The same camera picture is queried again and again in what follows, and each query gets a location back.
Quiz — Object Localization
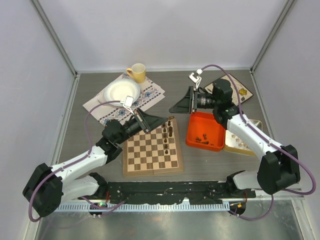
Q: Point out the patterned cloth placemat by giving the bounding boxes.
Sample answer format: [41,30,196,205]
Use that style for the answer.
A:
[83,73,165,125]

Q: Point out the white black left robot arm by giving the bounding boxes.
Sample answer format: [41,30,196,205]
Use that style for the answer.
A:
[22,108,168,222]

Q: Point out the dark chess piece cluster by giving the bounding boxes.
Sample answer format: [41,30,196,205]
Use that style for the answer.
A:
[195,133,214,146]

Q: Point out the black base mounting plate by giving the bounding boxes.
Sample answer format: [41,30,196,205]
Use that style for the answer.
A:
[85,181,256,205]

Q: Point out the yellow mug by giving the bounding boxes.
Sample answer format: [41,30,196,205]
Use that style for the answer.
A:
[126,63,146,84]

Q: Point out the white paper bowl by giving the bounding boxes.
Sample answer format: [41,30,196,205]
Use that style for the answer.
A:
[103,78,141,102]

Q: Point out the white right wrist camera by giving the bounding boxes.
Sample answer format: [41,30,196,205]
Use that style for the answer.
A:
[188,68,203,90]

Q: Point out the aluminium frame rail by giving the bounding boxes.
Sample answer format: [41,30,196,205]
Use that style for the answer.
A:
[31,180,306,213]

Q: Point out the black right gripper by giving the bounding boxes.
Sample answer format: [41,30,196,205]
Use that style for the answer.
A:
[169,86,220,114]

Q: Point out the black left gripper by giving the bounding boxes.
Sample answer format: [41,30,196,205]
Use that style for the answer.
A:
[116,108,167,145]

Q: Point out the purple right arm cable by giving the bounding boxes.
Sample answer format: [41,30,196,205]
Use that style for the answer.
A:
[198,64,317,222]

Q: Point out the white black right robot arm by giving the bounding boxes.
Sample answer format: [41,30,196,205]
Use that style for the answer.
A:
[169,78,301,198]

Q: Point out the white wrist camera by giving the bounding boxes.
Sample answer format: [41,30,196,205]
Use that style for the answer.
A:
[120,95,134,114]
[188,68,203,90]

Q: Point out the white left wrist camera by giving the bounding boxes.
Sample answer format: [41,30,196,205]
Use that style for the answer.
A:
[120,95,134,114]

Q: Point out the gold tray of light pieces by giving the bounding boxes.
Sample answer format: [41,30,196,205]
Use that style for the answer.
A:
[223,115,263,157]

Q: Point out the wooden chess board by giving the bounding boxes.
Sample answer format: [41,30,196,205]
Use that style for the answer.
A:
[123,118,184,177]

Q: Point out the orange plastic tray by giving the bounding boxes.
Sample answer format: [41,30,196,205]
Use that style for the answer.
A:
[185,111,226,152]

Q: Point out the floral square plate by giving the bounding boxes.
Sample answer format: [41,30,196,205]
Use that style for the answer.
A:
[203,72,254,105]

